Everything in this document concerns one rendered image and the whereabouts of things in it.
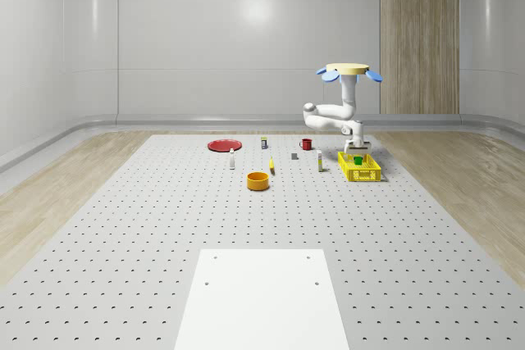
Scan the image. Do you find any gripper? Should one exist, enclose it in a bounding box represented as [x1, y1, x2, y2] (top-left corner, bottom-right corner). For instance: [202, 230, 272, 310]
[343, 139, 372, 162]

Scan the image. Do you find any yellow basket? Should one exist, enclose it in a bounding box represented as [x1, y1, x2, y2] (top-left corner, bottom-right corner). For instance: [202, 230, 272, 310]
[336, 151, 382, 183]

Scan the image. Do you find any yellow bowl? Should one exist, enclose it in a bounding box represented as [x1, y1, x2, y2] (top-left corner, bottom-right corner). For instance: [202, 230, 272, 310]
[246, 171, 271, 192]

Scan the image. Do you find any red plate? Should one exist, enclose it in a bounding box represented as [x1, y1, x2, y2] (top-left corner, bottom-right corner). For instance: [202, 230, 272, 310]
[207, 139, 244, 153]

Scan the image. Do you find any white board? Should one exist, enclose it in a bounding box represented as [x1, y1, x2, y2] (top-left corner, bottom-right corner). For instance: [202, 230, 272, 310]
[174, 248, 350, 350]

